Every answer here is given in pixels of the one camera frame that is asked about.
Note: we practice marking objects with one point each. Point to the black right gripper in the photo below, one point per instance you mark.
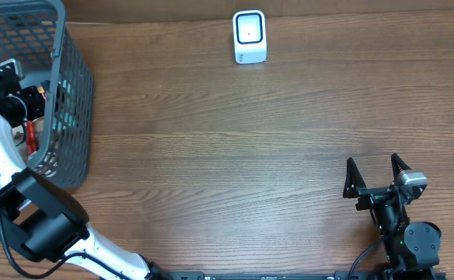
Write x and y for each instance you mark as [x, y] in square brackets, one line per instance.
[377, 193]

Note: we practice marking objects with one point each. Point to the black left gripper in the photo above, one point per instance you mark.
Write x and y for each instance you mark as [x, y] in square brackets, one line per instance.
[33, 100]

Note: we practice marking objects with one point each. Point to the snack bag with red label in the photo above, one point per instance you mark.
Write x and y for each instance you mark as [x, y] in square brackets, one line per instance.
[27, 136]

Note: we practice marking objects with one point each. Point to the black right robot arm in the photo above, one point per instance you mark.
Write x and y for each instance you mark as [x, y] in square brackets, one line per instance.
[411, 247]

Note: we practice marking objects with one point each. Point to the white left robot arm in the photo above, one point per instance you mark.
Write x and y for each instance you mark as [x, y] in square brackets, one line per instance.
[42, 226]

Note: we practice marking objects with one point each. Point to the white barcode scanner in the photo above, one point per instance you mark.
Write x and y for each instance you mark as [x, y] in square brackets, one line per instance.
[249, 37]

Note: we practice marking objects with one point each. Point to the grey plastic shopping basket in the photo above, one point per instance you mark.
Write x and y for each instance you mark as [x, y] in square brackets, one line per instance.
[35, 34]

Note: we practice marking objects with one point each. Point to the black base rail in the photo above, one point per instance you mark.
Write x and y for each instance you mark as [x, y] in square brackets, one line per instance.
[337, 275]

